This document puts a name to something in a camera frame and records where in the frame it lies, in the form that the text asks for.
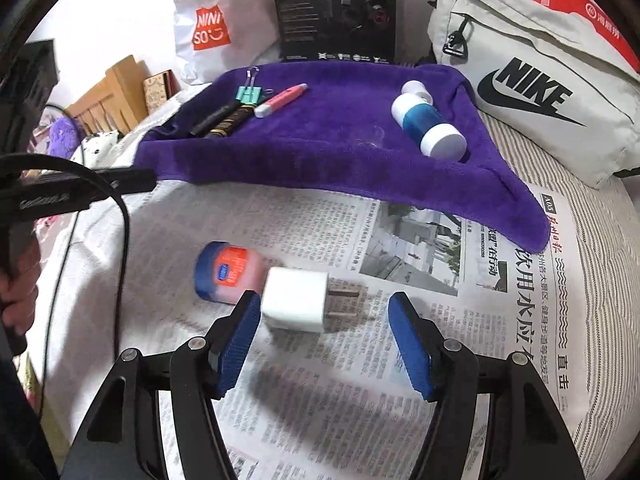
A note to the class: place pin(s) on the pink highlighter pen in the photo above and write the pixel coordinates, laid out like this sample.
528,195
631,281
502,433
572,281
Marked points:
280,100

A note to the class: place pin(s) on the blue-lidded ointment jar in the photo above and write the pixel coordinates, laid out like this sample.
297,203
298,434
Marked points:
225,267

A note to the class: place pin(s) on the white and blue bottle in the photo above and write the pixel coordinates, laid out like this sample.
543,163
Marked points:
425,125

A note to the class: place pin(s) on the red paper bag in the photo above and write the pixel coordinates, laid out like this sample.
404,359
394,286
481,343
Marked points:
590,15

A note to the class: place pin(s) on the white plug charger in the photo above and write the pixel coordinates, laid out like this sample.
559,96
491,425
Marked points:
295,300

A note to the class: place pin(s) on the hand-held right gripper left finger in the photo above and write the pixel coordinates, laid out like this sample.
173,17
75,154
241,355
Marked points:
240,345

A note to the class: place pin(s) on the newspaper sheet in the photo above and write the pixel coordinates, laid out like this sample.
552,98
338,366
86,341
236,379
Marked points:
325,235

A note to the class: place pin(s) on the light wooden panel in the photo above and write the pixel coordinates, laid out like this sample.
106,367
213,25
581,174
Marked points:
110,95

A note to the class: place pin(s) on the dark brown gold-banded tube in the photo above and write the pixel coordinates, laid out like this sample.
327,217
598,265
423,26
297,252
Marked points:
235,121

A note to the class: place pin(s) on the small white cap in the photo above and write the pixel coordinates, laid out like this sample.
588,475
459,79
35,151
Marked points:
414,87

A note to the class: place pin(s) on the person's left hand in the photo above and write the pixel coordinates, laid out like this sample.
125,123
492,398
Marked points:
17,295

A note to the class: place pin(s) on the person's dark clothing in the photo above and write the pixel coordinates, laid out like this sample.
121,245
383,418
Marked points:
20,420

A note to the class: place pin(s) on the grey waist bag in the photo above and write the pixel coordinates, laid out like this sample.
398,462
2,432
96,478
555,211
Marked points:
525,45

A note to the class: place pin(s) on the black headphone box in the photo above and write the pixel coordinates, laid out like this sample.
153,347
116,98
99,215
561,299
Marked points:
320,10

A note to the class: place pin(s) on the teal binder clip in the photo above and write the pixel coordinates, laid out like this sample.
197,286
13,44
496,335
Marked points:
248,94

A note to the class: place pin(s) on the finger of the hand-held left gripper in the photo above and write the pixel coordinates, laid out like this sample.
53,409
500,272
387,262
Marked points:
127,180

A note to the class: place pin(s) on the black bar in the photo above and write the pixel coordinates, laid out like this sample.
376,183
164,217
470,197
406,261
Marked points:
215,117

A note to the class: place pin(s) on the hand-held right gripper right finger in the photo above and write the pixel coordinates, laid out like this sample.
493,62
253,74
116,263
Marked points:
410,345

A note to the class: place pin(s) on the purple plush cloth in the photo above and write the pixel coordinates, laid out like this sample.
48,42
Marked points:
65,137

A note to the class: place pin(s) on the patterned brown notebook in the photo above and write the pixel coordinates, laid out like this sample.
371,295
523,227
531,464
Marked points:
160,87

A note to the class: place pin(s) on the purple towel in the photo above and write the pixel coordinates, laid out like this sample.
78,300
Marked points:
325,135

